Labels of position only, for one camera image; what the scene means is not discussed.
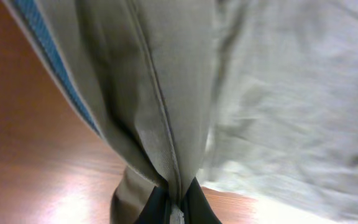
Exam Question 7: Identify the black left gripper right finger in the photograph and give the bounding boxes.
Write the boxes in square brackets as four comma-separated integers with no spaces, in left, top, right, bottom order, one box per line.
[181,177,221,224]

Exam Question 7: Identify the khaki shorts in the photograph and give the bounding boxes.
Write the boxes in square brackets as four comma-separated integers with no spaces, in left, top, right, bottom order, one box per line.
[6,0,358,223]

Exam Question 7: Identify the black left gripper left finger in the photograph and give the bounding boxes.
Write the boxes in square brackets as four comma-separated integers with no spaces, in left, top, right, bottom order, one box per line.
[134,187,171,224]

